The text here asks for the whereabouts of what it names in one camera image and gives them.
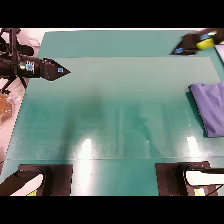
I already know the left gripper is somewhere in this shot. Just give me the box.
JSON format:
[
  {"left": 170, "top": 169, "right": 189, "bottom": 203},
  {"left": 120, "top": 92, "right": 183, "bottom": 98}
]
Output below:
[{"left": 38, "top": 57, "right": 56, "bottom": 82}]

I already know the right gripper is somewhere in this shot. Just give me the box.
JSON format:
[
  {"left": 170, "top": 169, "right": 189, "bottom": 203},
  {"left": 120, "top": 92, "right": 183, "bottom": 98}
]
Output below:
[{"left": 179, "top": 33, "right": 200, "bottom": 55}]

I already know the purple T-shirt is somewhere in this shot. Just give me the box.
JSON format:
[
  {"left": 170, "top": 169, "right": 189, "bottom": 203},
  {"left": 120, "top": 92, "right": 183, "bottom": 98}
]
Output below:
[{"left": 188, "top": 81, "right": 224, "bottom": 139}]

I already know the black chair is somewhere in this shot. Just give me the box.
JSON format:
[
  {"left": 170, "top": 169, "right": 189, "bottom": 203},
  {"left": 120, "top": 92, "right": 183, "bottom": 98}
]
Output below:
[{"left": 0, "top": 28, "right": 36, "bottom": 95}]

